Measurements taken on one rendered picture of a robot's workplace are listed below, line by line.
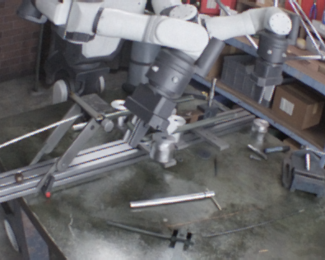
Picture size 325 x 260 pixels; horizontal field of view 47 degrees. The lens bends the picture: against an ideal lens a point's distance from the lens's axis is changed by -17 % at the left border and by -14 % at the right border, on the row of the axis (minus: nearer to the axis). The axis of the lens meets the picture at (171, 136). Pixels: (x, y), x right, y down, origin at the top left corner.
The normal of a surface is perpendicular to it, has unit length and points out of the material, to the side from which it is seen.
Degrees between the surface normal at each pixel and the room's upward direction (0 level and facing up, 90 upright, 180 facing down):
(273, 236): 0
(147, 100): 60
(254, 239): 0
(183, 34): 69
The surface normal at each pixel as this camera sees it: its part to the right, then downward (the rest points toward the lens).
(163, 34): 0.04, 0.14
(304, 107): -0.79, 0.18
